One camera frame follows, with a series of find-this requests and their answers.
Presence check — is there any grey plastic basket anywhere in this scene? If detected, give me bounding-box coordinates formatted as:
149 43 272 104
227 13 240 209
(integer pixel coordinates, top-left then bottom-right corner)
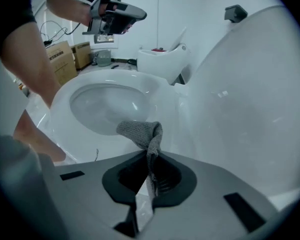
96 49 112 68

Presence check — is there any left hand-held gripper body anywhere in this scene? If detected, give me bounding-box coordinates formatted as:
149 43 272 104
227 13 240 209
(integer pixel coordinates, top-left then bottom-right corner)
81 0 148 36

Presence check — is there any person's right leg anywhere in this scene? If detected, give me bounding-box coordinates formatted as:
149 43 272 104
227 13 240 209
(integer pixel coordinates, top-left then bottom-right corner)
13 108 67 163

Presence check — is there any white toilet bowl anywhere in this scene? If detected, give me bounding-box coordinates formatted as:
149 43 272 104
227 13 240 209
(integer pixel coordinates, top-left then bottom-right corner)
69 83 152 137

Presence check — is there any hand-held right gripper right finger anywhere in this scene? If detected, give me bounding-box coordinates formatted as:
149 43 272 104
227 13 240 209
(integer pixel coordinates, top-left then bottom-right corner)
139 151 288 240

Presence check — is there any white toilet seat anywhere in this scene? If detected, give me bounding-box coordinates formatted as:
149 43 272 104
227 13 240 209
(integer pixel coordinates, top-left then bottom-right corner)
49 69 177 164

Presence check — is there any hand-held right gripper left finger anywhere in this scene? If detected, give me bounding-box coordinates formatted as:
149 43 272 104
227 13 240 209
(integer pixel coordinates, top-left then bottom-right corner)
54 150 151 240

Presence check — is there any person's left hand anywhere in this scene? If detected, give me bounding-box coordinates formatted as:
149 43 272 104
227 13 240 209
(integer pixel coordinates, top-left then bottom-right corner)
99 1 134 35

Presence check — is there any large cardboard box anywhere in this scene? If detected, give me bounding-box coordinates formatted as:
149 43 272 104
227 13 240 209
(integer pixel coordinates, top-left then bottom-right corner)
45 40 79 86

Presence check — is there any person's left forearm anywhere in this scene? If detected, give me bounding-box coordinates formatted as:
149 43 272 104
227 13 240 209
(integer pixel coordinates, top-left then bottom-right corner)
46 0 94 27

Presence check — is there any white background toilet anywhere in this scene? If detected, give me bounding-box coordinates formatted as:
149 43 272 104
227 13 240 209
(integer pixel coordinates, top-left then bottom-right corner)
136 26 192 85

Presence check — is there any black cable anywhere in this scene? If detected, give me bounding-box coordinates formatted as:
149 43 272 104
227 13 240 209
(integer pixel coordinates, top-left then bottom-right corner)
39 20 89 46

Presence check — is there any white toilet lid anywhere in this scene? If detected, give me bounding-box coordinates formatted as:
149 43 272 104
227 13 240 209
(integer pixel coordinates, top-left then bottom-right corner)
176 5 300 205

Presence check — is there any small cardboard box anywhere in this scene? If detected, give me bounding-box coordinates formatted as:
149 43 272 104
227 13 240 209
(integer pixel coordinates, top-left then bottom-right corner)
70 41 92 71

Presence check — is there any dark wall-mounted device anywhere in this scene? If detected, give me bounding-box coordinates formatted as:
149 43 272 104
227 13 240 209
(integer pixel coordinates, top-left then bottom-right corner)
224 4 249 24

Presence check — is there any grey cloth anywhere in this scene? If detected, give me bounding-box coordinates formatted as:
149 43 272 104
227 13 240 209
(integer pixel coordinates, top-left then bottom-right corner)
116 120 164 199

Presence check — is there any person's black garment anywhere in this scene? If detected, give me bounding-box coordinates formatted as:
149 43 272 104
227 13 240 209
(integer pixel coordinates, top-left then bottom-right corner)
0 0 38 51

